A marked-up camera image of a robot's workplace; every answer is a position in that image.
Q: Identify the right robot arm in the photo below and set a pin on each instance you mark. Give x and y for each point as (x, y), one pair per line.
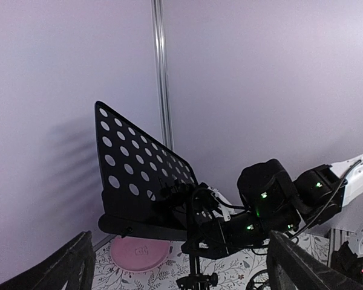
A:
(274, 202)

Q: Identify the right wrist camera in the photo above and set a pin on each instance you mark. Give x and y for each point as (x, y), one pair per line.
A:
(221, 204)

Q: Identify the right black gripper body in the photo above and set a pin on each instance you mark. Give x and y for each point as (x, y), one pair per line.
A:
(243, 231)

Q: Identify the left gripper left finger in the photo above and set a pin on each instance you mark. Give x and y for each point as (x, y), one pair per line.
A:
(70, 267)

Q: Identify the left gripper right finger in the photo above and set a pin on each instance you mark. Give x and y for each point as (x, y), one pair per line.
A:
(291, 267)

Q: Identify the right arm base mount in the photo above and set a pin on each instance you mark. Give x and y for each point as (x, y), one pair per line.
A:
(347, 263)

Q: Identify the black tripod music stand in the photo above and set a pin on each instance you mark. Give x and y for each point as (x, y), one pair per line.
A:
(147, 189)

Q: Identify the black tripod shock-mount stand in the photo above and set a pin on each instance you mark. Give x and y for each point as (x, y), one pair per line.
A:
(259, 281)

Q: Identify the pink plastic plate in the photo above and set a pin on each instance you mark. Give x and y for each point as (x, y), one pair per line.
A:
(134, 254)

